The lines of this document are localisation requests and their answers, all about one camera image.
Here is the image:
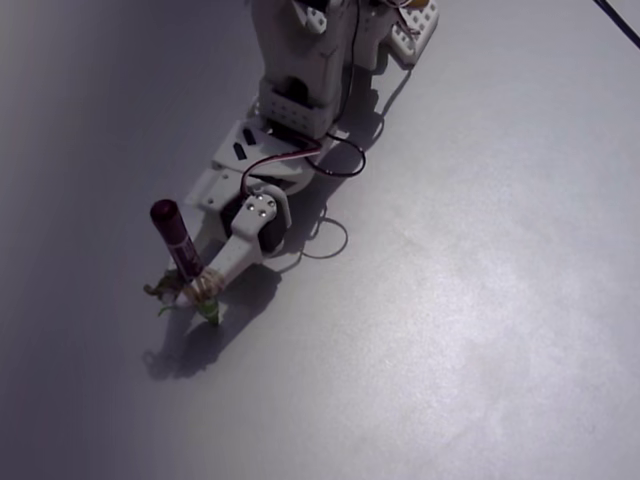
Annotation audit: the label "green marker with maroon cap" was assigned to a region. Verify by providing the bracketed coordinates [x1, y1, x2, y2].
[149, 198, 222, 327]

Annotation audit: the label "white fixed gripper finger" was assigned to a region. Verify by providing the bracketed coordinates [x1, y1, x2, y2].
[191, 214, 233, 275]

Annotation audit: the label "thin black arm wire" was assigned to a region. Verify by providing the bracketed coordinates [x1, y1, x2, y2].
[343, 0, 363, 122]

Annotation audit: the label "black cable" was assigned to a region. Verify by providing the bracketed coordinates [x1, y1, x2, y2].
[593, 0, 640, 50]

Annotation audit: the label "tan rubber bands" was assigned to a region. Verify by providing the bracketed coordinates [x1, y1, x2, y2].
[143, 267, 227, 307]

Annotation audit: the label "red black servo wire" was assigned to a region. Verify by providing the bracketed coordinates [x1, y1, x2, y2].
[240, 130, 368, 202]

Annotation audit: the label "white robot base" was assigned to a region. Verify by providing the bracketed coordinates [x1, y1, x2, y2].
[389, 0, 441, 67]

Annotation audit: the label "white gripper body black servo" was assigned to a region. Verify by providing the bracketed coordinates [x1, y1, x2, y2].
[182, 168, 313, 258]

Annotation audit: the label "white moving gripper finger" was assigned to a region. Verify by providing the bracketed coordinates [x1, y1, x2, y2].
[205, 192, 289, 292]

